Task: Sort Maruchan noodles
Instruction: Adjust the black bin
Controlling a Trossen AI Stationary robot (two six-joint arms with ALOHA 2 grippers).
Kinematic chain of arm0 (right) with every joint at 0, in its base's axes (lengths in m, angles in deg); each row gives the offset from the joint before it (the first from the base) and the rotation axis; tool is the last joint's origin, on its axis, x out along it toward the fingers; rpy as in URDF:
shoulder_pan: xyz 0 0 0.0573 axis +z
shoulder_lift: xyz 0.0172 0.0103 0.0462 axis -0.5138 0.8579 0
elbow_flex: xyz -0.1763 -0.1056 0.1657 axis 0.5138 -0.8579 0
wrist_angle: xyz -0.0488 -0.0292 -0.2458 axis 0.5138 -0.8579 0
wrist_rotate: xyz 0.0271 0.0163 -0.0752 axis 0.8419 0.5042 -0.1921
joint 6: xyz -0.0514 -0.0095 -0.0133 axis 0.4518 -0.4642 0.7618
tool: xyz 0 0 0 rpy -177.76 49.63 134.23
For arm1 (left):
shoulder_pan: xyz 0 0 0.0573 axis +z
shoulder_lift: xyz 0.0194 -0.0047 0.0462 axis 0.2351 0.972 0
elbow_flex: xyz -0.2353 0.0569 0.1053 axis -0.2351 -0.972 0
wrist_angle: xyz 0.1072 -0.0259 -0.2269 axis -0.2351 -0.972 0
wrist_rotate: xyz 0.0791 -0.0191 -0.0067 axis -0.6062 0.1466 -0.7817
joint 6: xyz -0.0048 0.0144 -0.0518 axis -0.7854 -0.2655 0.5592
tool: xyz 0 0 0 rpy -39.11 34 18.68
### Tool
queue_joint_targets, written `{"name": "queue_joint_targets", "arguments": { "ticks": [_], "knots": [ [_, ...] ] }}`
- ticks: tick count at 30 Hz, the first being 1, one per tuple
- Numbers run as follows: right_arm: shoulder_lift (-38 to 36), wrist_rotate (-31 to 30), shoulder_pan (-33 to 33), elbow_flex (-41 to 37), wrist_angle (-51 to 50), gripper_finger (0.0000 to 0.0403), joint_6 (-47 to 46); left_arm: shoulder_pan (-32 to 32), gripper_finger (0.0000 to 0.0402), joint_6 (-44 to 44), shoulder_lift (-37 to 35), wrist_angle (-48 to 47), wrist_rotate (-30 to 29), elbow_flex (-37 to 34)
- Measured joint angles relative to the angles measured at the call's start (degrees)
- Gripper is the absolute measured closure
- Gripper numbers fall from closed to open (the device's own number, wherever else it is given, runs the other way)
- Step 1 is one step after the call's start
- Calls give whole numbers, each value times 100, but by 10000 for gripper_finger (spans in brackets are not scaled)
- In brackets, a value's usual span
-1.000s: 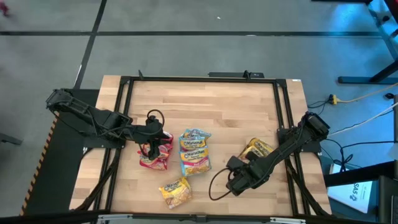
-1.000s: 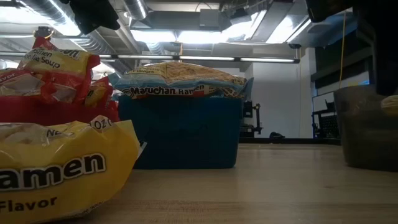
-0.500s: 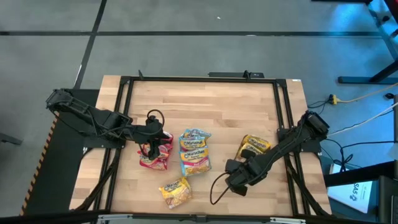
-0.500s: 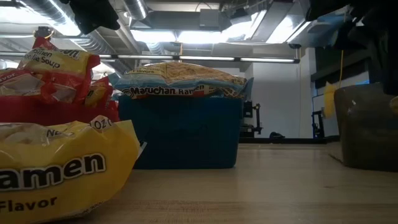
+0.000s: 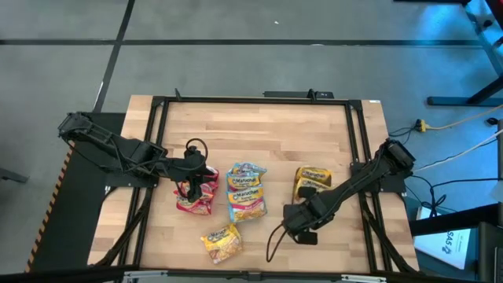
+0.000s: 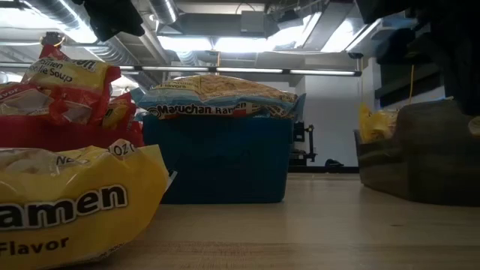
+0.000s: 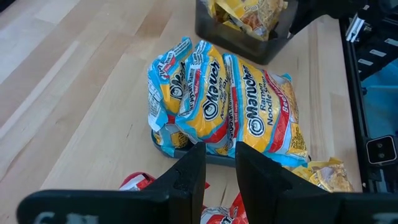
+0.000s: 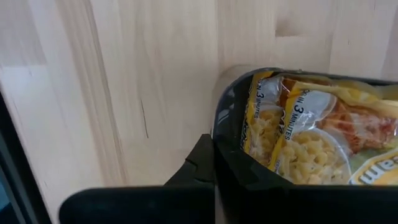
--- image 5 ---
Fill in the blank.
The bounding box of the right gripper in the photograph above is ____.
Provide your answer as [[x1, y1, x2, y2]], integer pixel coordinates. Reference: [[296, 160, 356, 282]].
[[282, 186, 335, 246]]

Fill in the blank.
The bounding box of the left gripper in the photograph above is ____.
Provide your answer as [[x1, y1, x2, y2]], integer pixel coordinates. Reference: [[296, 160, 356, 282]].
[[168, 155, 215, 204]]

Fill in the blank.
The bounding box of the blue Maruchan beef ramen pack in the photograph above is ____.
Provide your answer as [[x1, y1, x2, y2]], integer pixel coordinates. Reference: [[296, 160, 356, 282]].
[[226, 184, 269, 224], [226, 172, 263, 192], [229, 161, 268, 178]]

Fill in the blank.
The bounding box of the black mounting bar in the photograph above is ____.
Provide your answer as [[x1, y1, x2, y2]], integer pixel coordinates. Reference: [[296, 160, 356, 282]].
[[263, 89, 335, 100]]

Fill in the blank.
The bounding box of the black hazard striped mat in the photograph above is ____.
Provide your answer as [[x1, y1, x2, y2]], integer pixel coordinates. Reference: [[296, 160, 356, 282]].
[[25, 112, 127, 273]]

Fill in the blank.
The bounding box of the white printed sign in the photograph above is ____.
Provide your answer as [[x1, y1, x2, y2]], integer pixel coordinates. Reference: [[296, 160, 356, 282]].
[[412, 206, 472, 270]]

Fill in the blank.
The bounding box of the grey stand leg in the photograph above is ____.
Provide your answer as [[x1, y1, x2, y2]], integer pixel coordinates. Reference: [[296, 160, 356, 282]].
[[0, 167, 29, 185]]

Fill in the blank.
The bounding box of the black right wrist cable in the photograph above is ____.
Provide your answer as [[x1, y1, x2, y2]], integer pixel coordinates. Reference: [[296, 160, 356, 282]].
[[266, 222, 294, 263]]

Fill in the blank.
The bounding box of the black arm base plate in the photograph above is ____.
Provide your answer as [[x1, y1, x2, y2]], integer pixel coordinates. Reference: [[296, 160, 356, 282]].
[[351, 160, 406, 193], [105, 171, 159, 189]]

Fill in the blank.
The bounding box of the black cable bundle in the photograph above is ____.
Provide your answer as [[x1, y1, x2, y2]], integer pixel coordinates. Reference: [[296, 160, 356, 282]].
[[404, 172, 503, 215]]

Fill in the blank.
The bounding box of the white cable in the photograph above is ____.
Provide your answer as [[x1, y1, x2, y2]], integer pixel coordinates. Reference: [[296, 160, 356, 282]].
[[412, 129, 503, 174]]

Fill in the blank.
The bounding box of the yellow hanging cable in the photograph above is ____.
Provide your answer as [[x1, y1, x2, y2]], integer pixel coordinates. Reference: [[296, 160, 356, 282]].
[[426, 104, 503, 130]]

